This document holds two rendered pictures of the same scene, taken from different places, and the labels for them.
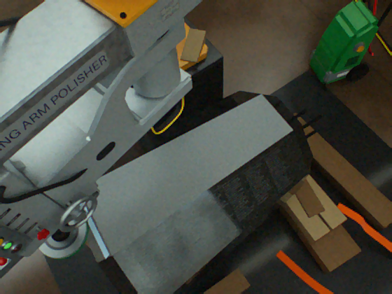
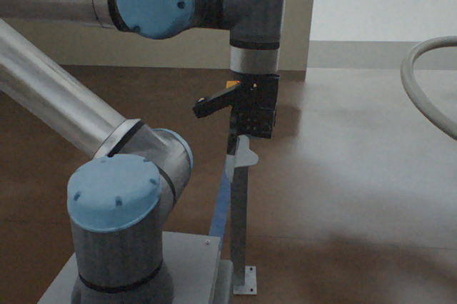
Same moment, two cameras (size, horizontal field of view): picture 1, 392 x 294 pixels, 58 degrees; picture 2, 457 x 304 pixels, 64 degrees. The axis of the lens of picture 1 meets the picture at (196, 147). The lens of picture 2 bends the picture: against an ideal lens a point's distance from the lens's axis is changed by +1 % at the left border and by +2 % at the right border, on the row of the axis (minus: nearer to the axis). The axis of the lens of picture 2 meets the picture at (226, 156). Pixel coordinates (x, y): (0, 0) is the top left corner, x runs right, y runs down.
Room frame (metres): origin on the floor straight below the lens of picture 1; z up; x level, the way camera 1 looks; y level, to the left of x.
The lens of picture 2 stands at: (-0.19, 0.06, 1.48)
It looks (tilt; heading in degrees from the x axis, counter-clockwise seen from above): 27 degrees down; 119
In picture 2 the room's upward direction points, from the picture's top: straight up
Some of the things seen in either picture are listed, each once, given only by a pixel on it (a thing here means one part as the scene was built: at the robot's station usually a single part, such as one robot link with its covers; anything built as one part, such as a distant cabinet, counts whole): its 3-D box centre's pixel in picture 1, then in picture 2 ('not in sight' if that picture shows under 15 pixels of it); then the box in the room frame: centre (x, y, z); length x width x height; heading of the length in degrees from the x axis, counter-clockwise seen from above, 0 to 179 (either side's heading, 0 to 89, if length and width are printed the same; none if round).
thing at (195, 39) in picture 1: (193, 45); not in sight; (1.42, -0.07, 0.80); 0.20 x 0.10 x 0.05; 156
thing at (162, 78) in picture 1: (150, 61); not in sight; (0.84, 0.11, 1.39); 0.19 x 0.19 x 0.20
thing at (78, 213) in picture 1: (71, 206); not in sight; (0.40, 0.44, 1.24); 0.15 x 0.10 x 0.15; 131
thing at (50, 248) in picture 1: (61, 232); not in sight; (0.41, 0.61, 0.92); 0.21 x 0.21 x 0.01
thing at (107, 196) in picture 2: not in sight; (120, 213); (-0.61, 0.43, 1.10); 0.17 x 0.15 x 0.18; 110
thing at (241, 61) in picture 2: not in sight; (253, 59); (-0.47, 0.67, 1.34); 0.10 x 0.09 x 0.05; 106
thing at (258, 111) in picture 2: not in sight; (253, 103); (-0.46, 0.66, 1.26); 0.09 x 0.08 x 0.12; 16
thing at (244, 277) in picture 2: not in sight; (238, 195); (-0.84, 1.36, 0.54); 0.20 x 0.20 x 1.09; 27
